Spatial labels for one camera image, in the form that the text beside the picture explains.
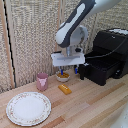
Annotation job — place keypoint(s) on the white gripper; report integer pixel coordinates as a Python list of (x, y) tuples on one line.
[(67, 59)]

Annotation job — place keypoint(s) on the yellow-orange food block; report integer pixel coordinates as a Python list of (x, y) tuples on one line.
[(64, 89)]

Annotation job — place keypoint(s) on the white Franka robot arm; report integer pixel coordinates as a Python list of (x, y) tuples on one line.
[(75, 25)]

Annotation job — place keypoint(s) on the black air fryer body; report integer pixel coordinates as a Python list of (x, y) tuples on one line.
[(115, 41)]

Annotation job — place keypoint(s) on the small bowl with yellow food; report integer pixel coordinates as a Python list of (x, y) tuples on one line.
[(65, 78)]

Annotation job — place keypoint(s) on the pink cup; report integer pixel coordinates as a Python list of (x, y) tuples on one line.
[(42, 81)]

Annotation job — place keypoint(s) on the beige woven folding screen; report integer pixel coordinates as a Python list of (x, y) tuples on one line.
[(30, 40)]

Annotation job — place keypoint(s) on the white plate with floral rim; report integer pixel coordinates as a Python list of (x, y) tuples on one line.
[(28, 108)]

